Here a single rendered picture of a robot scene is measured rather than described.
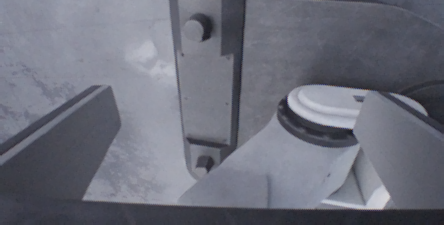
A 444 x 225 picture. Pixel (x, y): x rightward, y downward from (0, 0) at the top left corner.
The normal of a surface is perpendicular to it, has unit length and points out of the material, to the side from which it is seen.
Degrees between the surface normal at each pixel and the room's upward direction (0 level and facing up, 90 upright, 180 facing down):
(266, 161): 90
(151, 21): 0
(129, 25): 0
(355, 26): 0
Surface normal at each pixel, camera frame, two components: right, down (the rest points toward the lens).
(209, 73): -0.23, 0.50
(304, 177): 0.01, -0.86
